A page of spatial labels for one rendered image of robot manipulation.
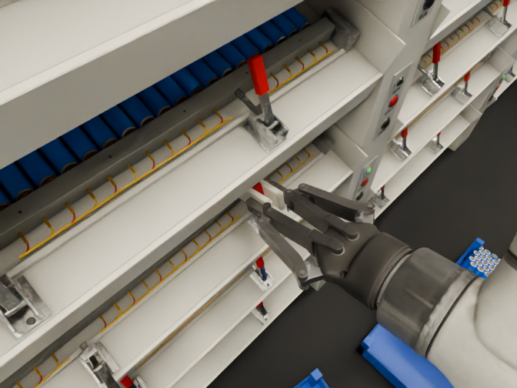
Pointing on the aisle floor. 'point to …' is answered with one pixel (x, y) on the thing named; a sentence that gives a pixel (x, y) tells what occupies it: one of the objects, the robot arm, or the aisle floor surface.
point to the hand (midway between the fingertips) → (258, 193)
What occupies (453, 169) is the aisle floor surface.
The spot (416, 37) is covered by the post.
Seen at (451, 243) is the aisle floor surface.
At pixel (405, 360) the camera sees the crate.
